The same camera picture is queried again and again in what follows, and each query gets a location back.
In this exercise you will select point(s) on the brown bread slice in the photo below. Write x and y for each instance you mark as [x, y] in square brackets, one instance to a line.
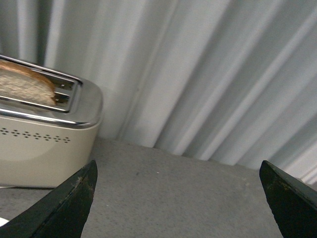
[21, 83]

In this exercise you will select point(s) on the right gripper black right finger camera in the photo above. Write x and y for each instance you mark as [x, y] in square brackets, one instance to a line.
[293, 204]

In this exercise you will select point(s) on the cream two-slot toaster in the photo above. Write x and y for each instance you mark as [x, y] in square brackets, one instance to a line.
[42, 145]

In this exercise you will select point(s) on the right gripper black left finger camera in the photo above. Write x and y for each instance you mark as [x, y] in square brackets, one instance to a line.
[62, 213]

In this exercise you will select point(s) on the grey curtain backdrop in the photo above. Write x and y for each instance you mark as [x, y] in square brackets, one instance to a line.
[233, 81]

